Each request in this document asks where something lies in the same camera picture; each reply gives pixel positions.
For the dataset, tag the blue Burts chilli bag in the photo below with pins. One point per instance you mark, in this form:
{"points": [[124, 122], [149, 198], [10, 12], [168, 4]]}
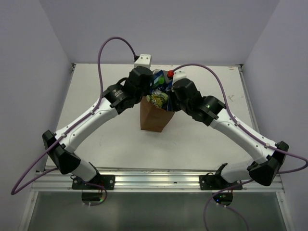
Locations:
{"points": [[169, 93]]}

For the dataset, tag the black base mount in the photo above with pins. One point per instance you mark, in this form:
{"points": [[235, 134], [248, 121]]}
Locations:
{"points": [[95, 192], [215, 181]]}

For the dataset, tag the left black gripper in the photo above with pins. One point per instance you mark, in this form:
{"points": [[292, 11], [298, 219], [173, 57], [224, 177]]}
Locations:
{"points": [[147, 89]]}

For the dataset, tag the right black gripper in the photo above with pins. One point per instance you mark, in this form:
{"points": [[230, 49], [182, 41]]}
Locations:
{"points": [[173, 94]]}

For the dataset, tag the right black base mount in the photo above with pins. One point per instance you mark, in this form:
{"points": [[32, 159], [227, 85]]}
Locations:
{"points": [[215, 181]]}

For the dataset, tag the grey-green Himalaya snack packet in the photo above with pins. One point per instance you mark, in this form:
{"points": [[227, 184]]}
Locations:
{"points": [[157, 98]]}

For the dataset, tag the brown paper bag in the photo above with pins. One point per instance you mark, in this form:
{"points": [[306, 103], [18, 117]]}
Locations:
{"points": [[153, 118]]}

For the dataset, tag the aluminium mounting rail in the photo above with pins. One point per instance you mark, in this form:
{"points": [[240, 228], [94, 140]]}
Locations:
{"points": [[130, 180]]}

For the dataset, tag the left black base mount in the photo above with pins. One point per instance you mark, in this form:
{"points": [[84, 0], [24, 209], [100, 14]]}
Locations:
{"points": [[95, 192]]}

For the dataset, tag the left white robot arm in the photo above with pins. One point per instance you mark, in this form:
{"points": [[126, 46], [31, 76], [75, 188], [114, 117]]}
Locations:
{"points": [[118, 97]]}

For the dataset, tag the blue-green Burts sea salt bag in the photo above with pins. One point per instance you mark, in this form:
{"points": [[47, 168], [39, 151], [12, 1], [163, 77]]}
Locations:
{"points": [[160, 80]]}

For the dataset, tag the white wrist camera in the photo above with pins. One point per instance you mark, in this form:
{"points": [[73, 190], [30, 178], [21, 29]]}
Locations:
{"points": [[175, 76], [142, 60]]}

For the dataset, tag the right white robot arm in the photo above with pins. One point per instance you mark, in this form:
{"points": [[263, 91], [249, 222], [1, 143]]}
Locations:
{"points": [[266, 155]]}

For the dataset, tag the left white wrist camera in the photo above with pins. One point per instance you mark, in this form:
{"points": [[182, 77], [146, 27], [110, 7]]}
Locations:
{"points": [[142, 60]]}

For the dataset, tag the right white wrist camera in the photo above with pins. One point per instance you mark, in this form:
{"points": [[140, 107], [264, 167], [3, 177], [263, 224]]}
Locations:
{"points": [[175, 76]]}

